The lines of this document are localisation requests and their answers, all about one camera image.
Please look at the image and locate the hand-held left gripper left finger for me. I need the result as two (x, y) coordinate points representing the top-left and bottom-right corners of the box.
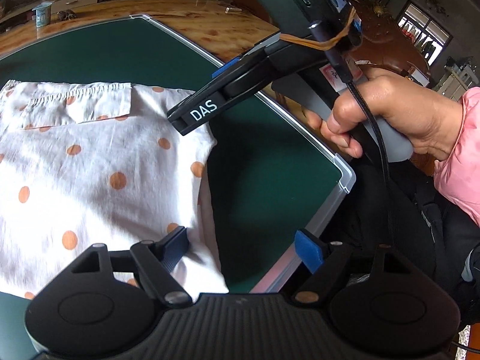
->
(69, 226), (194, 305)

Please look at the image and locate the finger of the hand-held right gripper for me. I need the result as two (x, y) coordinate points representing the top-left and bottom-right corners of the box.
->
(211, 56), (249, 81)

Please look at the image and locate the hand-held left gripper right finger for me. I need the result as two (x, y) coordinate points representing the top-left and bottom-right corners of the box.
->
(294, 229), (407, 304)

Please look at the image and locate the white orange-dotted shirt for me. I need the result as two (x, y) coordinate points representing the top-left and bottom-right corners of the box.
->
(0, 79), (230, 301)

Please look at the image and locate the person's right forearm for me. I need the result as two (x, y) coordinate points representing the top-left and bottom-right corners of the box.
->
(433, 86), (480, 229)

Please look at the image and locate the person's right hand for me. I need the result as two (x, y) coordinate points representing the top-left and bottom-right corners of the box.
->
(304, 67), (465, 161)

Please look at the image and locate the orange rubber band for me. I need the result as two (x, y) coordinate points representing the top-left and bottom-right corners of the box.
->
(279, 7), (358, 50)

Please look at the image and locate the brown leather armchair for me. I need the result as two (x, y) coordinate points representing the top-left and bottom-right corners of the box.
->
(232, 0), (264, 13)

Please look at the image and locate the green framed mat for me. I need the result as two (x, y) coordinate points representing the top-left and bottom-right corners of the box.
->
(0, 14), (356, 360)

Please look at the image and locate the brown leather sofa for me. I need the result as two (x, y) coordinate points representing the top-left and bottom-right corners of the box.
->
(354, 5), (432, 87)

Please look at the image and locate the person's dark clothing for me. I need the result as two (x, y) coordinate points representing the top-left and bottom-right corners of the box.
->
(349, 154), (480, 308)

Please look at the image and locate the window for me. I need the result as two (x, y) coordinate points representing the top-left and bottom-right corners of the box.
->
(397, 0), (453, 65)

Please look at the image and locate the white blue yogurt cup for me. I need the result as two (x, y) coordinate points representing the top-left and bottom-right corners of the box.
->
(31, 2), (54, 29)

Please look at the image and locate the black cable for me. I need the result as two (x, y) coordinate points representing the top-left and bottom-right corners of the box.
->
(308, 20), (400, 250)

